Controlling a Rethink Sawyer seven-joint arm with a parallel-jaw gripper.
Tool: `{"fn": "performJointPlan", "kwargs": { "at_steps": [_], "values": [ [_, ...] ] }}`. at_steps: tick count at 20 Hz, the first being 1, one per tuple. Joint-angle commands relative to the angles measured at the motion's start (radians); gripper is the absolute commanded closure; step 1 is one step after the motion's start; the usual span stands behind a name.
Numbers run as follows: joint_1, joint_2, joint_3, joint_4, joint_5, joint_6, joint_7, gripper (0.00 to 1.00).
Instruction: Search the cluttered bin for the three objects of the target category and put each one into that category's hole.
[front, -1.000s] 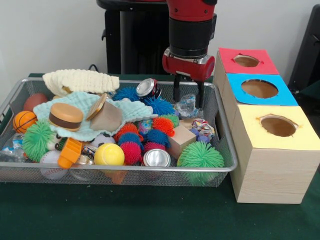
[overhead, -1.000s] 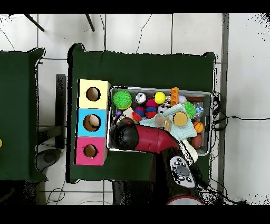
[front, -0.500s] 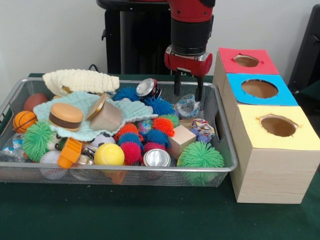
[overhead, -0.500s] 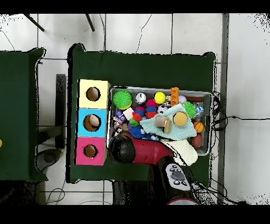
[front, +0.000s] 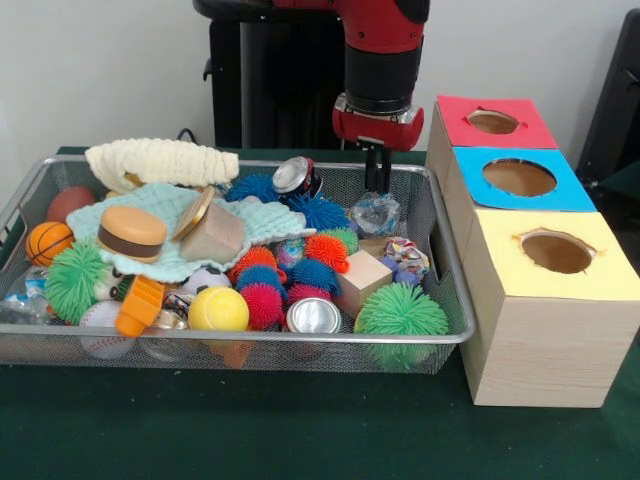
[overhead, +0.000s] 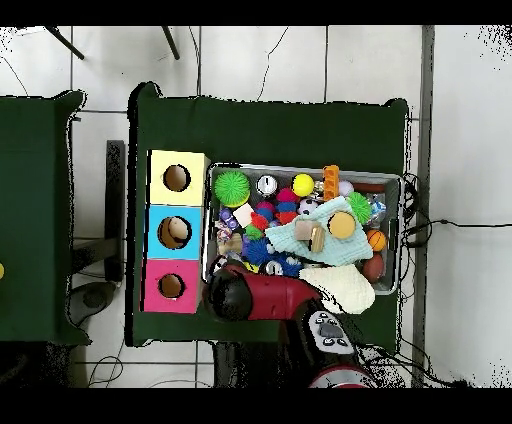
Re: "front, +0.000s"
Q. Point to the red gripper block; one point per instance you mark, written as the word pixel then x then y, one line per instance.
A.
pixel 377 130

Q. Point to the clear plastic bottle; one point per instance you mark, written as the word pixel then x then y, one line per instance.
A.
pixel 375 215

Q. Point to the cream waffle cloth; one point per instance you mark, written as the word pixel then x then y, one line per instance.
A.
pixel 165 162

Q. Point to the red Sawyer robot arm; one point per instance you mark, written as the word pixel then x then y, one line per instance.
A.
pixel 385 55

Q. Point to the wooden box with three holes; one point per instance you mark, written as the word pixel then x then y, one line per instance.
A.
pixel 545 350

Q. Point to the crushed red soda can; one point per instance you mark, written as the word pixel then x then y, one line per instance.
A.
pixel 294 175

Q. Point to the crumpled printed paper ball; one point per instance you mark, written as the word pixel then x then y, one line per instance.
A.
pixel 407 257

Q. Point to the large green spiky ball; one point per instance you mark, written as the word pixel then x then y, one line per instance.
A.
pixel 402 311

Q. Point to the plain wooden block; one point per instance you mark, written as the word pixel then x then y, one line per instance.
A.
pixel 216 235

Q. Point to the yellow ball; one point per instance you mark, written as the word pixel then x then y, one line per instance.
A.
pixel 218 308

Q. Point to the light teal waffle cloth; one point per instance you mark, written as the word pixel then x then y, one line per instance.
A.
pixel 150 200

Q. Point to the black chair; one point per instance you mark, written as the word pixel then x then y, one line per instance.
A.
pixel 615 100

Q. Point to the toy hamburger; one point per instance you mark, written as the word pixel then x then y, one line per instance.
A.
pixel 132 234

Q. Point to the dark green tablecloth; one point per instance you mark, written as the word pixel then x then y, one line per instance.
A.
pixel 300 425

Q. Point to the orange plastic toy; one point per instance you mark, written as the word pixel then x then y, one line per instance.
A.
pixel 139 307

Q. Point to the small brown football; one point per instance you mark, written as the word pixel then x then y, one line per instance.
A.
pixel 71 204

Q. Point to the small orange basketball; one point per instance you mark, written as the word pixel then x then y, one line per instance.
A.
pixel 49 244

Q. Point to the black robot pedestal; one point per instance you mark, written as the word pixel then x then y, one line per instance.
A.
pixel 280 100

